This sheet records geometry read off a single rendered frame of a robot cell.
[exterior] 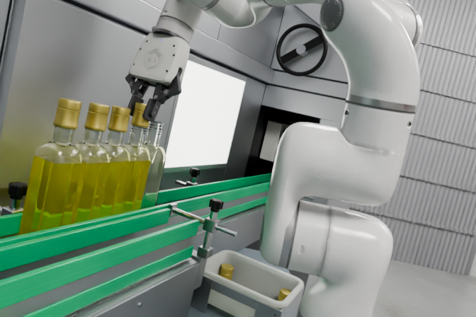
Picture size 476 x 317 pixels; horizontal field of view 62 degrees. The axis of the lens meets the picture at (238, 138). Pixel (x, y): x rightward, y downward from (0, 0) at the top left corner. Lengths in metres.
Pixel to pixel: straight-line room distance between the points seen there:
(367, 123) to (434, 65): 4.07
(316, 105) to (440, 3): 3.16
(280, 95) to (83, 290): 1.24
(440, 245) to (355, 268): 4.33
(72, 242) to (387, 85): 0.51
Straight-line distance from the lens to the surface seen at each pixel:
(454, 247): 4.94
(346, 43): 0.50
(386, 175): 0.51
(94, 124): 0.71
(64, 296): 0.61
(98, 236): 0.72
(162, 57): 0.79
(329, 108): 1.63
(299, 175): 0.49
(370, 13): 0.49
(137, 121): 0.79
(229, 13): 0.81
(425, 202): 4.64
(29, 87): 0.78
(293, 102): 1.67
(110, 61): 0.90
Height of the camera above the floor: 1.21
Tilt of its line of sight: 5 degrees down
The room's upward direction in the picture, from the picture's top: 13 degrees clockwise
